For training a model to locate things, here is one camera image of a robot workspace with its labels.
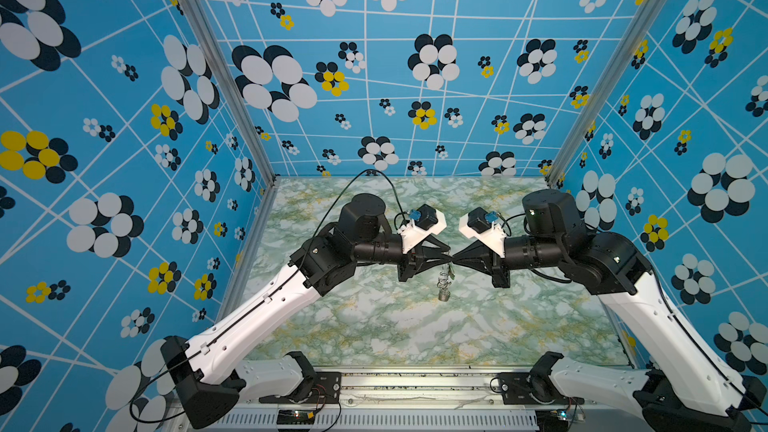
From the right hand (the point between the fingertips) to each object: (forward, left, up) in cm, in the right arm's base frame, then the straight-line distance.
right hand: (462, 245), depth 53 cm
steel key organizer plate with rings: (-3, +3, -8) cm, 9 cm away
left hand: (-1, +2, +1) cm, 3 cm away
